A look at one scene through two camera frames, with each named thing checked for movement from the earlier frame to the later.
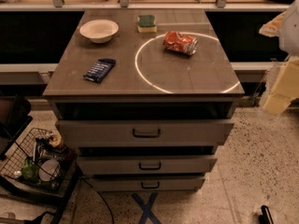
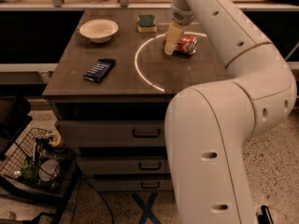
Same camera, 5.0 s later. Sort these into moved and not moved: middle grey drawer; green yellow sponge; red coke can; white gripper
Moved: white gripper
Not moved: middle grey drawer; green yellow sponge; red coke can
